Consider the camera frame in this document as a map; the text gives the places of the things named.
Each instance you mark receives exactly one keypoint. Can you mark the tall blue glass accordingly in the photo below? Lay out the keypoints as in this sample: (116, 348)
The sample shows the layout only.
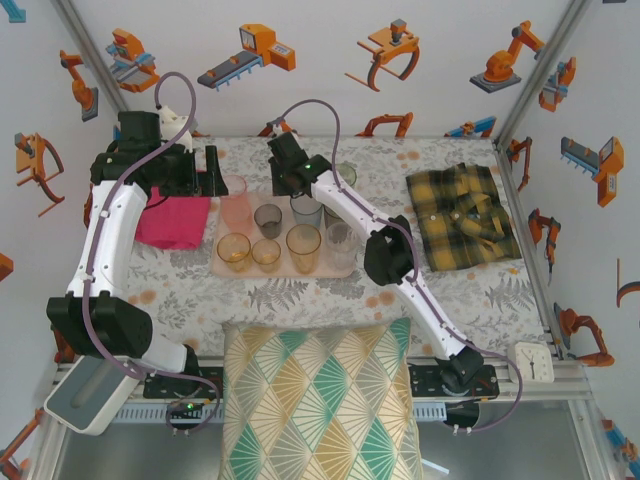
(306, 214)

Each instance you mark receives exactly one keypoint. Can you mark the frosted peach glass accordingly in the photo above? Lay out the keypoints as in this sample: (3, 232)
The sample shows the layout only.
(234, 207)

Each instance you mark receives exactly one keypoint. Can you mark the short grey glass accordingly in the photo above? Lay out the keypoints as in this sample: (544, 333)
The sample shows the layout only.
(268, 221)

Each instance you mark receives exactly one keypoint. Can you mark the tall grey glass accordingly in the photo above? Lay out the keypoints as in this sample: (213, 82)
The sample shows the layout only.
(331, 219)

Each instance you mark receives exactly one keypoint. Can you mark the tall green glass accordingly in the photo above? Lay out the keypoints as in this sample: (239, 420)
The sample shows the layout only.
(348, 175)

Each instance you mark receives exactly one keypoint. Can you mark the tall amber glass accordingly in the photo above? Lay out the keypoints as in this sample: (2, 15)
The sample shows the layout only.
(303, 248)

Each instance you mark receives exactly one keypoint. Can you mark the small short amber glass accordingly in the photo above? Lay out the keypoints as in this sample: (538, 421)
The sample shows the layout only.
(265, 255)

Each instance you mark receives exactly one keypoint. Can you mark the wide short amber glass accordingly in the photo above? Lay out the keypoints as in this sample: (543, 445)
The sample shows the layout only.
(233, 252)

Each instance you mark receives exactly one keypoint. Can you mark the tall clear glass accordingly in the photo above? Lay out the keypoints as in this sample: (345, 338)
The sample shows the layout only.
(342, 247)

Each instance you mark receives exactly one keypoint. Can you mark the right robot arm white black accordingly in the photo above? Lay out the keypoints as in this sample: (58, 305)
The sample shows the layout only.
(430, 310)

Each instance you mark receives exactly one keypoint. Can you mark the beige rectangular tray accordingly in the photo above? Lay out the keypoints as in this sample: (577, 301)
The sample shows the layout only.
(285, 270)

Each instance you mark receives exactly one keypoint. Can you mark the pink folded cloth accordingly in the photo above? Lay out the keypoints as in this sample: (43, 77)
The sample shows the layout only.
(175, 225)

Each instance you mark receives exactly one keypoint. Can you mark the floral tablecloth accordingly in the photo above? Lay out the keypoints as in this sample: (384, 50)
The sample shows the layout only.
(390, 165)

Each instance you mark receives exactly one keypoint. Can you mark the yellow black plaid shirt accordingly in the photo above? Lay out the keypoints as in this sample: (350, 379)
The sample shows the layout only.
(460, 200)

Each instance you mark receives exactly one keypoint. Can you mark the geometric patterned pillow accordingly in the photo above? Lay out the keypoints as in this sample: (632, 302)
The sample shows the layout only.
(320, 400)

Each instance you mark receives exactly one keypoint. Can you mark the black controller board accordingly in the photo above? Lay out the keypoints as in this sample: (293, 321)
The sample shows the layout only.
(462, 414)
(187, 409)

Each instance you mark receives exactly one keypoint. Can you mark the white grey tissue box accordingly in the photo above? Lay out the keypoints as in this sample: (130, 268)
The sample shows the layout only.
(85, 400)

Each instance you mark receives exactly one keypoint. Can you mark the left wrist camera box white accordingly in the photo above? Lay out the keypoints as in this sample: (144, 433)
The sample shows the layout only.
(176, 125)

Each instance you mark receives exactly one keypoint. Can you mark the aluminium frame post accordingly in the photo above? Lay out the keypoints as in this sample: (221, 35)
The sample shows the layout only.
(544, 65)
(99, 65)

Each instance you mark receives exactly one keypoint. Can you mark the aluminium side rail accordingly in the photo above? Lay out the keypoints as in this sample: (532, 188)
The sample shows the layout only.
(504, 170)

